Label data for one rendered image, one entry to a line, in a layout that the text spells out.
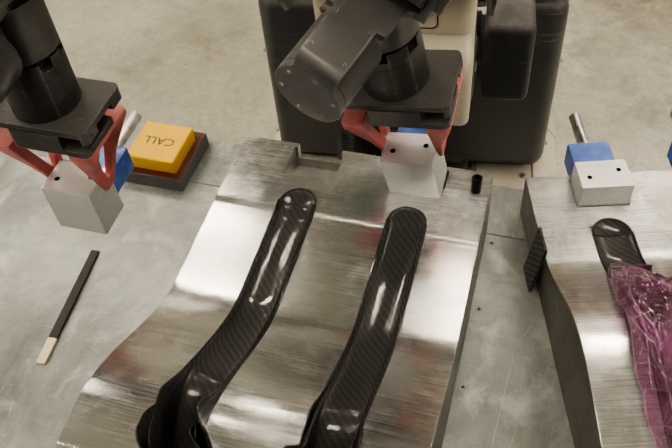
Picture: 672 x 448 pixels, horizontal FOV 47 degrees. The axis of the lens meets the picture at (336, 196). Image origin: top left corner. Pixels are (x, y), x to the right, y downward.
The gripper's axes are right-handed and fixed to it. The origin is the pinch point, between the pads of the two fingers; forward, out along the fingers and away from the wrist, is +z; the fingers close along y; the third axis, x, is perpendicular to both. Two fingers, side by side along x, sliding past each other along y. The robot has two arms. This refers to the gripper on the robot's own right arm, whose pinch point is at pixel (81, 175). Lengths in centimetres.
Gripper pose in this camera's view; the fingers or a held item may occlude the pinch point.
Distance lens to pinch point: 75.0
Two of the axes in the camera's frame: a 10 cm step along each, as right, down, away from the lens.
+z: 0.7, 6.6, 7.5
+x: 2.7, -7.3, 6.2
